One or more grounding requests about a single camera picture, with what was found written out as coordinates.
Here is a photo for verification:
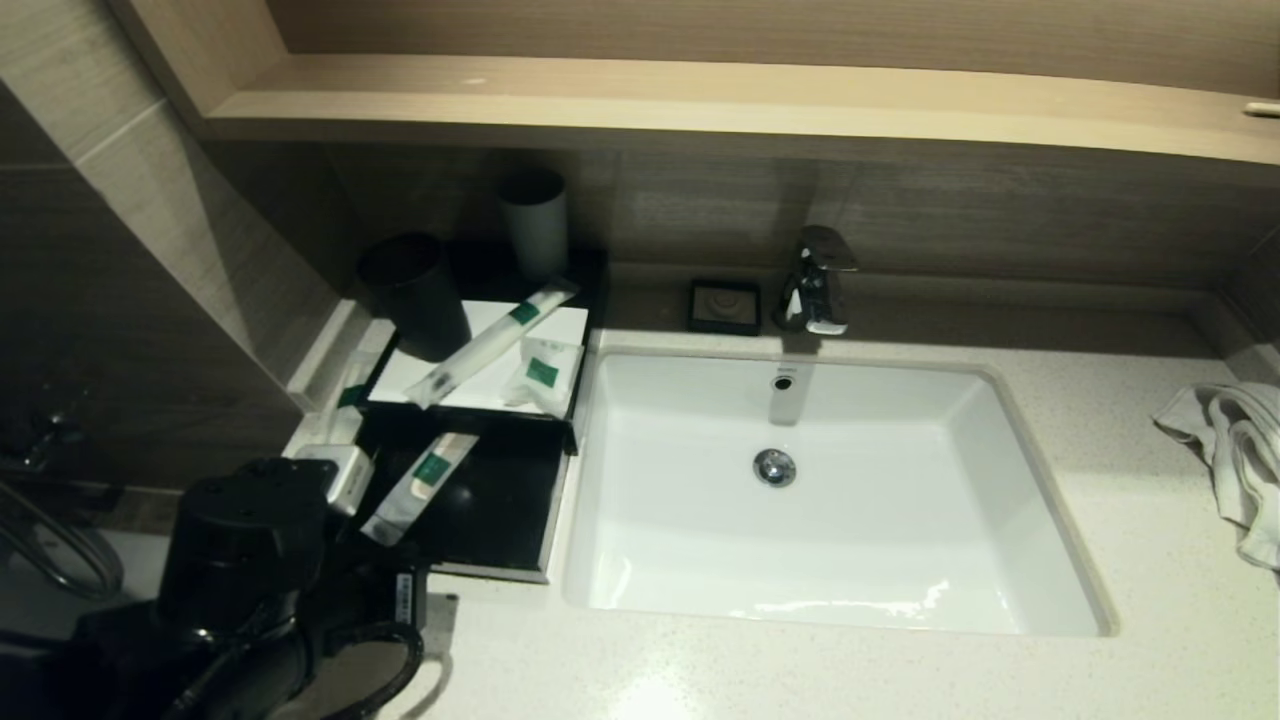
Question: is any long white toothbrush packet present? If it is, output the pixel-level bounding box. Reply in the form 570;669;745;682
300;350;381;461
405;278;583;409

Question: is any black glossy tray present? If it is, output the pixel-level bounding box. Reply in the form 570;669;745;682
440;240;613;351

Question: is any black cup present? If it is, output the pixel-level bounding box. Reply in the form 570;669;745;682
358;233;474;363

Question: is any long beige toothbrush packet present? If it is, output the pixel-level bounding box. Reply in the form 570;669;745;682
358;431;481;547

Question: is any small white rectangular block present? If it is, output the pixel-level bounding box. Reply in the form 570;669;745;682
293;445;377;518

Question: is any dark metal valve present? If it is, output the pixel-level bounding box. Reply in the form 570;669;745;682
0;390;93;473

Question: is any white ceramic sink basin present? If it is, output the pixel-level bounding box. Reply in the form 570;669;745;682
562;345;1119;639

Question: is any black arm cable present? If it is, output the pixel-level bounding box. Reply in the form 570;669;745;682
180;620;428;720

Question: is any white towel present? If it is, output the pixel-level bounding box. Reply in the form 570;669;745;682
1150;382;1280;573

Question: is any chrome faucet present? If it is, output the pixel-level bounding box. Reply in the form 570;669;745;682
775;226;861;337

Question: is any grey cup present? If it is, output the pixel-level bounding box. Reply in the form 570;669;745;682
498;170;571;283

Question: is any light wooden shelf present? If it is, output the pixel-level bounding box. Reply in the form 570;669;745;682
110;0;1280;166

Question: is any black square soap dish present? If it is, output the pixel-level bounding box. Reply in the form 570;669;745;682
687;279;764;337

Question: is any black glossy drawer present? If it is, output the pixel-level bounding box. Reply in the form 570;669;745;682
340;408;576;585

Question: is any small white green-label sachet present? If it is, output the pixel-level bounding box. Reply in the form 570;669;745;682
503;336;588;418

